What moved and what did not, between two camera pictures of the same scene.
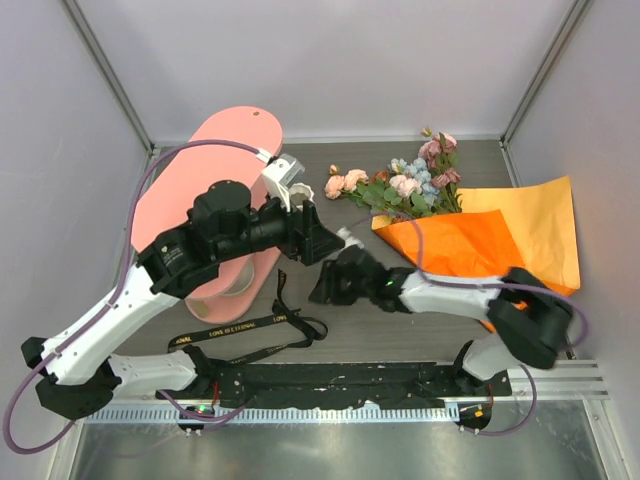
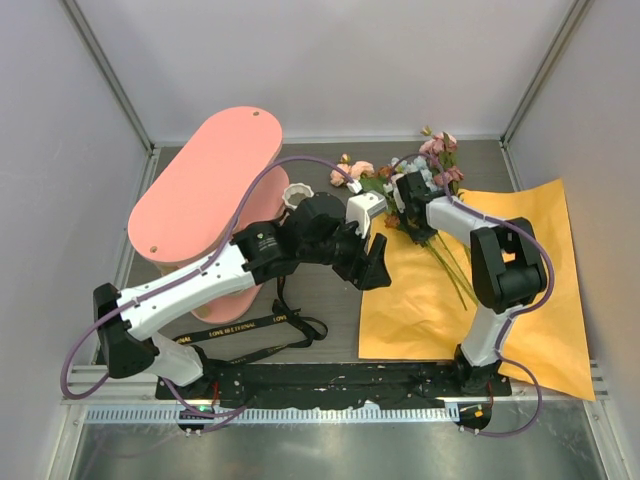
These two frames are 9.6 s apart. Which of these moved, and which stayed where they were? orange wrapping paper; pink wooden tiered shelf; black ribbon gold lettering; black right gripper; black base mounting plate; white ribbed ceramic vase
Moved: orange wrapping paper; black right gripper
Stayed: pink wooden tiered shelf; black ribbon gold lettering; white ribbed ceramic vase; black base mounting plate
